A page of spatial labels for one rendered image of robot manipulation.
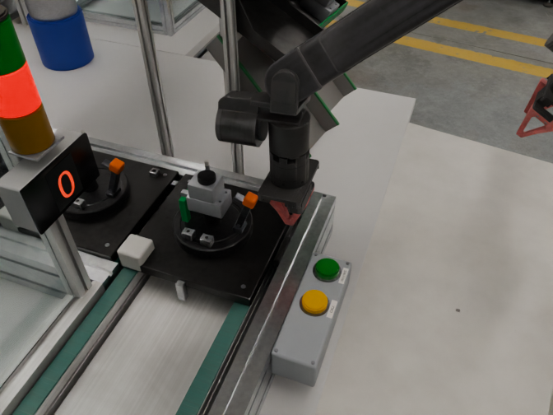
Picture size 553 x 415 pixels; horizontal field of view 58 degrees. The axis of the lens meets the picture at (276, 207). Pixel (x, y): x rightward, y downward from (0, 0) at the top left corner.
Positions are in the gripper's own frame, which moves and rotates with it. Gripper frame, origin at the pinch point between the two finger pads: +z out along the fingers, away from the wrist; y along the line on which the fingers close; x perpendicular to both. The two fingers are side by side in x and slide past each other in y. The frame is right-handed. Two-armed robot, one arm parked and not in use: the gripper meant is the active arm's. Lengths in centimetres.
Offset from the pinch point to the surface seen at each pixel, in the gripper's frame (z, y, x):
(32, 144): -23.4, 19.9, -24.1
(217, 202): -1.3, 1.1, -12.0
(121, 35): 16, -82, -87
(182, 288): 8.1, 12.6, -14.1
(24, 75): -31.3, 18.1, -23.2
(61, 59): 12, -55, -90
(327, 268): 7.5, 1.6, 7.2
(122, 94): 17, -49, -67
